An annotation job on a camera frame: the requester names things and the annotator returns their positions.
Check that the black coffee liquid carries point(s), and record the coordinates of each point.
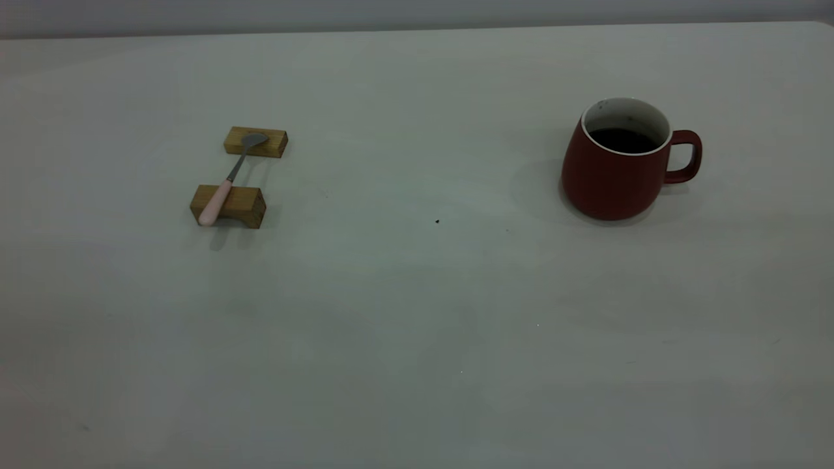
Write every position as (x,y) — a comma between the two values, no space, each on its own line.
(622,141)

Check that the arched wooden block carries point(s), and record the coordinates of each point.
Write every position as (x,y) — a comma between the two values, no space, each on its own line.
(244,203)

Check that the flat rectangular wooden block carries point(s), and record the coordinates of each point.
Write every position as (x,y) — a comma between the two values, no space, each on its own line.
(270,144)

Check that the red ceramic mug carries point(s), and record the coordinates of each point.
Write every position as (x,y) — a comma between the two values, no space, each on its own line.
(606,182)

